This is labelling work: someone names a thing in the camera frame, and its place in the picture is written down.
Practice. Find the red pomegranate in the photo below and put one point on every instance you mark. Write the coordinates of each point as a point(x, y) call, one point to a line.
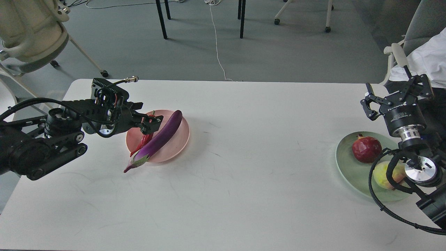
point(366, 149)

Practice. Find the yellow green apple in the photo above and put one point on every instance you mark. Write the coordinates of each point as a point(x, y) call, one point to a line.
point(379, 174)

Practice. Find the black table legs right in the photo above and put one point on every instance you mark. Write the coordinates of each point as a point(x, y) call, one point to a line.
point(241, 16)

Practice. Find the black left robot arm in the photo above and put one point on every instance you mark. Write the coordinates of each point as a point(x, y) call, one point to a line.
point(37, 146)

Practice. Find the black table legs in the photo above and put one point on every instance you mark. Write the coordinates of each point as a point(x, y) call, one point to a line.
point(241, 16)
point(161, 17)

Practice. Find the white cloth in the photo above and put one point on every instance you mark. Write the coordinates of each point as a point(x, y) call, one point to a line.
point(428, 59)

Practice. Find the purple eggplant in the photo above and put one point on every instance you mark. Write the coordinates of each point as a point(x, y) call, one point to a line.
point(157, 142)

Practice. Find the beige office chair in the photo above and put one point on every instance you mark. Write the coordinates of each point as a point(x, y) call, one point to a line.
point(32, 36)

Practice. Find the pink plastic plate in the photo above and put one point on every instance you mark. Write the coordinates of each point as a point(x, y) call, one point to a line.
point(172, 148)

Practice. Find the black table legs left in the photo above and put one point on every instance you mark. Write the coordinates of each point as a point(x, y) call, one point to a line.
point(161, 17)

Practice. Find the red chili pepper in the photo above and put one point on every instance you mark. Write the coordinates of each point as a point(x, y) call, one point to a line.
point(144, 140)

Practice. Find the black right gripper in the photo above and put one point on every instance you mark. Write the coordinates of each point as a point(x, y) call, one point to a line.
point(402, 116)

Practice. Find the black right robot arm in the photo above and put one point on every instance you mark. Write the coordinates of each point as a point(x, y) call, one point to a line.
point(417, 164)

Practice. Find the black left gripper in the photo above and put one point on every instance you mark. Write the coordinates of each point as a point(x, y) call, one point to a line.
point(112, 113)

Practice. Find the grey office chair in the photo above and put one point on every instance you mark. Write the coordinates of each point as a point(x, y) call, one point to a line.
point(429, 20)

